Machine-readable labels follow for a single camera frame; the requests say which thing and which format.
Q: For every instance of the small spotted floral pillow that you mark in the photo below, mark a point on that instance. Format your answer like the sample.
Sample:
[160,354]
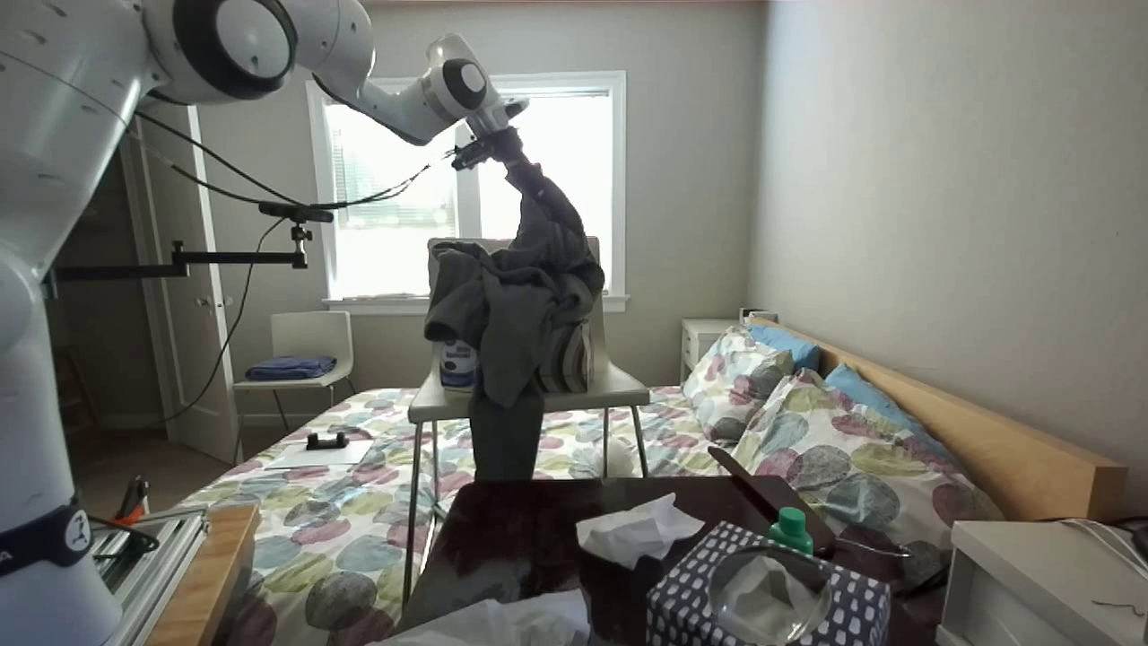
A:
[736,383]

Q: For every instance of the window with white frame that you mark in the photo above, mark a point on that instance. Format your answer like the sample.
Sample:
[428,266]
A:
[394,228]

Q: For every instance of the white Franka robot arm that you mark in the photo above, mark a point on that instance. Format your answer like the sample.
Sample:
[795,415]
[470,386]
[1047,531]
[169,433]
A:
[74,108]

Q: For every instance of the small white bedside cabinet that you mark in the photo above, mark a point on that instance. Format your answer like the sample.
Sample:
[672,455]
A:
[703,341]

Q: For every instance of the blue seat cushion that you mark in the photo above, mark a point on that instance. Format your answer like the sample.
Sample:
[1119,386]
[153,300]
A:
[293,368]

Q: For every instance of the wooden headboard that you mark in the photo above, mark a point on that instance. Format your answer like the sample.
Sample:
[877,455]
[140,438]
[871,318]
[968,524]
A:
[1015,455]

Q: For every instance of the white paper sheet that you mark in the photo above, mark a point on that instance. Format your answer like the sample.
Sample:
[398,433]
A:
[345,455]

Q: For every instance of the white box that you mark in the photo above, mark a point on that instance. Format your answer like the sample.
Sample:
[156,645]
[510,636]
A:
[1027,587]

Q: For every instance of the small black device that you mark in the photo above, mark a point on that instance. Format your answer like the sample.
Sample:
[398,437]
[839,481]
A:
[323,438]

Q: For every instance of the white plastic chair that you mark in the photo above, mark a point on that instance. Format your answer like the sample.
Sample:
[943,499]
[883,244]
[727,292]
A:
[314,341]

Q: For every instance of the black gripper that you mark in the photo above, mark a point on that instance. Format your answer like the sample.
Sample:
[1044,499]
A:
[490,145]

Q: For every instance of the blue pillow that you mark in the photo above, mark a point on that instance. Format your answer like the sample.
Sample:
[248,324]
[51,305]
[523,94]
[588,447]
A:
[864,397]
[782,341]

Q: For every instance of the black camera boom stand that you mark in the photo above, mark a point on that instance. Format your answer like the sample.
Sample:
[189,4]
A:
[228,255]

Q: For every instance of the dark wooden table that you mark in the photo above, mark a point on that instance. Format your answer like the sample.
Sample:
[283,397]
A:
[515,538]

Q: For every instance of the white door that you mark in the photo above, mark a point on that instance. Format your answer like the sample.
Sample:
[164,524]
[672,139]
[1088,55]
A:
[180,334]

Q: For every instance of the light wooden shelf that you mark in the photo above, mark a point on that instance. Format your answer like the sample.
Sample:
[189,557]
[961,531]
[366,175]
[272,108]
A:
[209,575]

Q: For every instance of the grey jersey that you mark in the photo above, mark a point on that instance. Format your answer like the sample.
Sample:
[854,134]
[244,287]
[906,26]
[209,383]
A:
[523,310]

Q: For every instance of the spotted floral duvet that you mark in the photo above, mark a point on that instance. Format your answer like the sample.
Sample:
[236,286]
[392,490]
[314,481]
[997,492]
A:
[323,524]

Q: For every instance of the large spotted floral pillow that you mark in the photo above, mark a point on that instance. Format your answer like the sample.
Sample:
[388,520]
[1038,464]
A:
[861,466]

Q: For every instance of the crumpled white tissue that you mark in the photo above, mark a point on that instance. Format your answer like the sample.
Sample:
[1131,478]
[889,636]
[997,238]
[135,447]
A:
[638,529]
[490,623]

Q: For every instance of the polka dot tissue box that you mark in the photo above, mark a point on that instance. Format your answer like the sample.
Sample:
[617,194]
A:
[694,596]

